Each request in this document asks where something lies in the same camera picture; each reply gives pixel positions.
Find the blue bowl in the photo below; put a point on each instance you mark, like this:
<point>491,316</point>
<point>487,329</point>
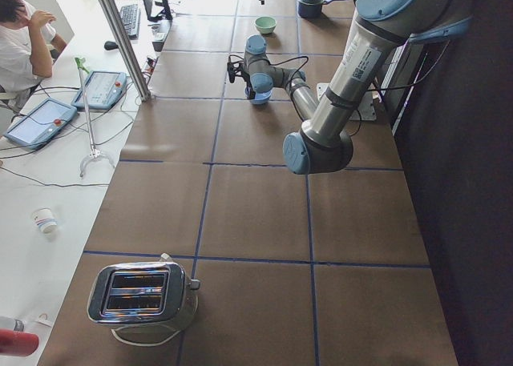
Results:
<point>261,98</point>

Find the green bowl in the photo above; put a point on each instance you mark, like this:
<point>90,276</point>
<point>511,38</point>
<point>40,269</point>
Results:
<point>265,25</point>

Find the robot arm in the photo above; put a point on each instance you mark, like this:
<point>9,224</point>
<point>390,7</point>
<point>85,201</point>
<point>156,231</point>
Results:
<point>377,28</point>

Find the blue saucepan with lid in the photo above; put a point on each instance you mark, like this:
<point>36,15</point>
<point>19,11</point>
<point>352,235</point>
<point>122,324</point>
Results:
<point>313,8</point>

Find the black monitor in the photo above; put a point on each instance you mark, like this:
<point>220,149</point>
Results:
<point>157,10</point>

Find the black keyboard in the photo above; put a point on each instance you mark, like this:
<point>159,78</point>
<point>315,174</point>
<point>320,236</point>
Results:
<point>130,18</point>

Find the far teach pendant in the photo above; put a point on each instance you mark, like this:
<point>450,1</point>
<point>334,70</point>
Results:
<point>104,89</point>

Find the teach pendant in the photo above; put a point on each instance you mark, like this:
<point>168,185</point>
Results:
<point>41,125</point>
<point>104,89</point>

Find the black computer mouse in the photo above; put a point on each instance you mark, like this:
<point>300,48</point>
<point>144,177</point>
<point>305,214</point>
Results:
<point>109,45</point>

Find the grabber reacher stick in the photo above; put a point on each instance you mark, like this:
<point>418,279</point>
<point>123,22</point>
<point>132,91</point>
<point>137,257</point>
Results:
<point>95,154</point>

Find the near teach pendant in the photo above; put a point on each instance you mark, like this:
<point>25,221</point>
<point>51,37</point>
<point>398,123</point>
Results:
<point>41,125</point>

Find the chrome toaster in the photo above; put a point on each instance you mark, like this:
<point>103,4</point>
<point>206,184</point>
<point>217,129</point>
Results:
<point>144,298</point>

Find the seated person in white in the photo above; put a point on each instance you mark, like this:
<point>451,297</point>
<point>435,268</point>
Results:
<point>27,39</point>

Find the paper cup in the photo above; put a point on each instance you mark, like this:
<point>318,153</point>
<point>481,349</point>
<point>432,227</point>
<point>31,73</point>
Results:
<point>45,220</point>

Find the clear plastic bottle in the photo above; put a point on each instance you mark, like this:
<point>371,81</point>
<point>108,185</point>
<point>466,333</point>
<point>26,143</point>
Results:
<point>13,324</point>

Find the red bottle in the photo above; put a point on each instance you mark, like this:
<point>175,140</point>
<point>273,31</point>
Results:
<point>15,343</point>

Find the aluminium frame post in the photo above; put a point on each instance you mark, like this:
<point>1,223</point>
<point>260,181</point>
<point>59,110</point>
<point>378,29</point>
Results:
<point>121,38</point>

